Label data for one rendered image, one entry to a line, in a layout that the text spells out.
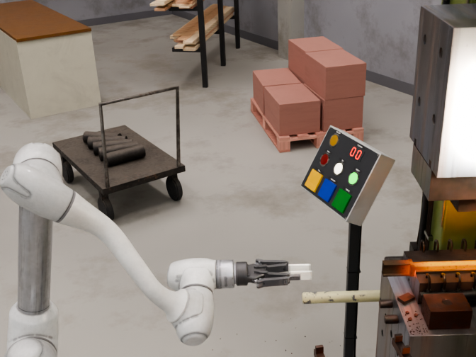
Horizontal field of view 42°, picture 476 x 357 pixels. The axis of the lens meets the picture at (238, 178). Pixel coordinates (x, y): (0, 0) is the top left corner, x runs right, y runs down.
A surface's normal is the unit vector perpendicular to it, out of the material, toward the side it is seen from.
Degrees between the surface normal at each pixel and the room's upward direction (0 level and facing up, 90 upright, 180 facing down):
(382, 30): 90
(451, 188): 90
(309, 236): 0
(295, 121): 90
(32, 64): 90
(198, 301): 39
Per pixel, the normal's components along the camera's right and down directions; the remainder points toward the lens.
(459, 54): 0.00, 0.43
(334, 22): -0.86, 0.25
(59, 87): 0.52, 0.35
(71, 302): -0.04, -0.90
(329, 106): 0.25, 0.41
